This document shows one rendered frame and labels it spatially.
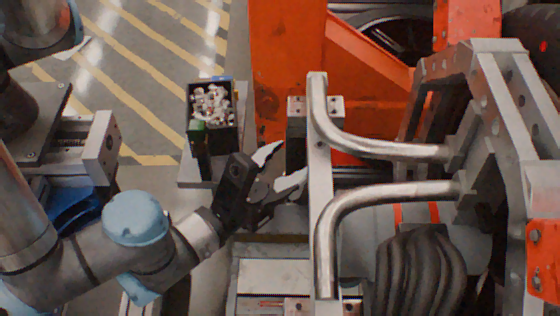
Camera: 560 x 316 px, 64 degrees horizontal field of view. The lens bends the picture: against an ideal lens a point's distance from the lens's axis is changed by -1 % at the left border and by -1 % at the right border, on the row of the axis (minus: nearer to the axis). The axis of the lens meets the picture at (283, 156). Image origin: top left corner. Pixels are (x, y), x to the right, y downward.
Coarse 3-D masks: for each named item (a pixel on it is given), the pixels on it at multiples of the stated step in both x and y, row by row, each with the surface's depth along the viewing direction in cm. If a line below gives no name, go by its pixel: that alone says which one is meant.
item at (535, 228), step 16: (528, 224) 40; (544, 224) 38; (528, 240) 40; (544, 240) 38; (528, 256) 40; (544, 256) 38; (528, 272) 40; (544, 272) 38; (528, 288) 40; (544, 288) 38
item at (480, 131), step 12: (480, 132) 52; (528, 132) 49; (468, 156) 56; (492, 168) 52; (492, 180) 54; (480, 192) 56; (492, 192) 56; (504, 192) 56; (492, 204) 58; (456, 216) 60; (468, 216) 60
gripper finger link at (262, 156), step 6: (270, 144) 82; (276, 144) 82; (282, 144) 83; (258, 150) 81; (264, 150) 81; (270, 150) 81; (276, 150) 82; (252, 156) 80; (258, 156) 80; (264, 156) 80; (270, 156) 81; (258, 162) 79; (264, 162) 79; (264, 168) 80
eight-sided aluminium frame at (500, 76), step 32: (448, 64) 62; (480, 64) 52; (512, 64) 52; (416, 96) 78; (448, 96) 78; (480, 96) 51; (512, 96) 52; (544, 96) 48; (416, 128) 84; (512, 128) 45; (544, 128) 46; (512, 160) 44; (544, 160) 42; (512, 192) 43; (544, 192) 40; (512, 224) 43; (512, 256) 43; (512, 288) 43
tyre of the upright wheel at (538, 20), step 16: (512, 16) 61; (528, 16) 57; (544, 16) 54; (512, 32) 61; (528, 32) 57; (544, 32) 53; (528, 48) 57; (544, 48) 53; (544, 64) 53; (448, 112) 85; (432, 176) 95
